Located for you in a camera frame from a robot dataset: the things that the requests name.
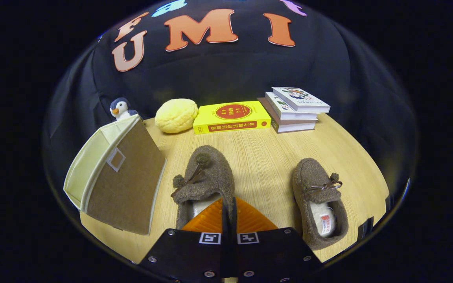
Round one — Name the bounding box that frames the penguin plush toy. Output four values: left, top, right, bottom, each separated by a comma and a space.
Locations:
109, 97, 138, 121

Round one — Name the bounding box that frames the yellow book with red circle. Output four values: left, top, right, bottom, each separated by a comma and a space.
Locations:
193, 101, 272, 135

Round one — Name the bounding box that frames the brown fuzzy shoe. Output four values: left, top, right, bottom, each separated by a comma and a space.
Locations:
171, 145, 236, 230
292, 158, 349, 250

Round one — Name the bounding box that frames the black backdrop cloth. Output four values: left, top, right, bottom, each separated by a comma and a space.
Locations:
44, 0, 418, 169

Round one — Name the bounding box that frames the white floral cover book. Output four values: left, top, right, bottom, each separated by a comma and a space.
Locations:
272, 87, 331, 114

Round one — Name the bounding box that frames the white book with green print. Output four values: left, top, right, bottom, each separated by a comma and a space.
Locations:
265, 92, 319, 121

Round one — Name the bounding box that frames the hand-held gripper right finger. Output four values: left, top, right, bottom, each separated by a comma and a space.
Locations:
230, 197, 323, 283

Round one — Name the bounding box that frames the yellow round plush bun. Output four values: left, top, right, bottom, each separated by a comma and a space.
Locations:
155, 98, 199, 134

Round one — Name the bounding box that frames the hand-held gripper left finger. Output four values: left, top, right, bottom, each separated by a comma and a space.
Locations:
139, 197, 229, 283

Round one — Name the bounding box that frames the brown fabric storage box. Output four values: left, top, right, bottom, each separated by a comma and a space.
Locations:
63, 114, 167, 235

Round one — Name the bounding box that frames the brown cover book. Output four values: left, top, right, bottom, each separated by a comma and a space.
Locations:
257, 97, 317, 133

